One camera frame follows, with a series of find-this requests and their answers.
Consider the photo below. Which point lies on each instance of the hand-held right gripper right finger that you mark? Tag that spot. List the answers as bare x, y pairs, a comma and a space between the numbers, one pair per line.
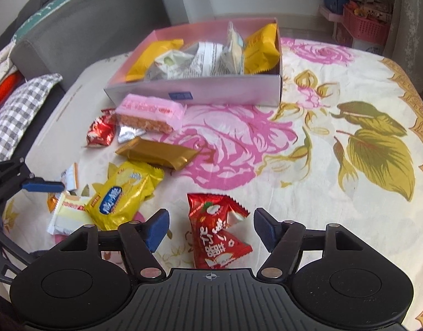
266, 229

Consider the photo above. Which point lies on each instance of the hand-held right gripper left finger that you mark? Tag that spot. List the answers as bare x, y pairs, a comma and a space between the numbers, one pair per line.
157, 231

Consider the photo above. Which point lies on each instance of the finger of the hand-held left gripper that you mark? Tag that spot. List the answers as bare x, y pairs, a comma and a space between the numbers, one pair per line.
42, 185
14, 251

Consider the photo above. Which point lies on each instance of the brown cracker packet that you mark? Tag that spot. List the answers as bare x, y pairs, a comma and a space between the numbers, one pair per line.
53, 204

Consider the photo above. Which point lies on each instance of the white and yellow cake packet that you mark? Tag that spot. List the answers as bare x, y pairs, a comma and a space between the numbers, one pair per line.
71, 213

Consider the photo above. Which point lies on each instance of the yellow packet with blue label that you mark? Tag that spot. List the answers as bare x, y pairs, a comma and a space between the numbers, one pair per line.
121, 193

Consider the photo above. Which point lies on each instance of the large red snack packet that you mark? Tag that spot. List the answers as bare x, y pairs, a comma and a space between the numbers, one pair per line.
215, 234

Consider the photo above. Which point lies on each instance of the gold snack packet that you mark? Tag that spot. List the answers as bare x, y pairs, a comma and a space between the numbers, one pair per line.
156, 153

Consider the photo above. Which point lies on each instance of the small red snack packet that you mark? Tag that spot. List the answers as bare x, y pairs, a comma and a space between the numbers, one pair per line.
101, 129

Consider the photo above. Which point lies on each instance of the silver foil packet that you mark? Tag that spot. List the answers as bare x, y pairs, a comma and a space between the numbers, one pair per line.
128, 134

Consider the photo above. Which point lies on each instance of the pink wafer packet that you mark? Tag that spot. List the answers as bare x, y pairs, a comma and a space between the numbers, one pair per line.
149, 115

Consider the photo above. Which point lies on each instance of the pink cardboard box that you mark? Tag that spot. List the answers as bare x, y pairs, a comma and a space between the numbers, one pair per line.
232, 91

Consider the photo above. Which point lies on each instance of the yellow snack packet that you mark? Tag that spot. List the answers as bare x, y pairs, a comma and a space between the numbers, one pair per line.
261, 50
149, 58

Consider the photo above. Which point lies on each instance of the white packet green print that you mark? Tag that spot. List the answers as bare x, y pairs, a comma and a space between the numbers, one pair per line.
187, 62

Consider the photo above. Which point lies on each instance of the clear packet with white bread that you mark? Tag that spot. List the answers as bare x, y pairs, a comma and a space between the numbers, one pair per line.
234, 51

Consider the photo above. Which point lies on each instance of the floral bedsheet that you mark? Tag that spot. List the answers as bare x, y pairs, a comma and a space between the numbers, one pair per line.
335, 196

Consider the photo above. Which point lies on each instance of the grey checkered pillow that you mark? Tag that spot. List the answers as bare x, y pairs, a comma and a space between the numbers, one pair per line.
21, 110

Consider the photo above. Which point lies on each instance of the red cloth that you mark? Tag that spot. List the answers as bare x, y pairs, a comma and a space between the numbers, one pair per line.
4, 91

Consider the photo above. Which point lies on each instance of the floral cushion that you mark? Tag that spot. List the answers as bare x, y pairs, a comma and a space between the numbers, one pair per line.
2, 62

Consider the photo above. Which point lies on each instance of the grey sofa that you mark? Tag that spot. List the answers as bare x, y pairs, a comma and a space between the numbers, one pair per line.
77, 41

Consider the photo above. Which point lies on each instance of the teal cushion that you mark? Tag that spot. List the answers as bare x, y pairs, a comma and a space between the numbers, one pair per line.
42, 13

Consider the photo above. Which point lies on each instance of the white printed box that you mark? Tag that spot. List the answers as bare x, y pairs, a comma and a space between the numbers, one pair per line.
356, 44

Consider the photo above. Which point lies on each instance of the pink plastic basket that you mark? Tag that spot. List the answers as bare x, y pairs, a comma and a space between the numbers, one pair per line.
366, 27

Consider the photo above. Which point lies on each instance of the pink low rack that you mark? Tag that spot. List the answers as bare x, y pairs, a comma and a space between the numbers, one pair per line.
330, 13

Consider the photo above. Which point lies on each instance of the blue box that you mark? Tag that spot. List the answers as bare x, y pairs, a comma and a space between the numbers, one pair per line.
335, 2

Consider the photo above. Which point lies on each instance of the patterned curtain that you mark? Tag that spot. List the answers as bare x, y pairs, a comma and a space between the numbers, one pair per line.
411, 24

